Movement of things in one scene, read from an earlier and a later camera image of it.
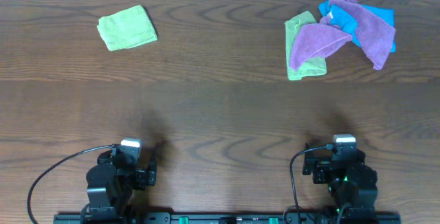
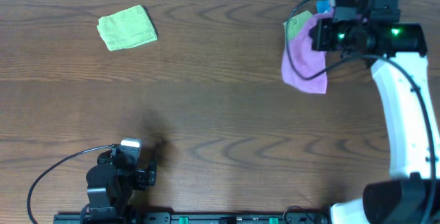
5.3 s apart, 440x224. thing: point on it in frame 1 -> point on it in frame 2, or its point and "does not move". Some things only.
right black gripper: (313, 165) -> (318, 35)
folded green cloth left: (127, 28) does not move
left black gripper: (146, 174) does not move
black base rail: (227, 218) does not move
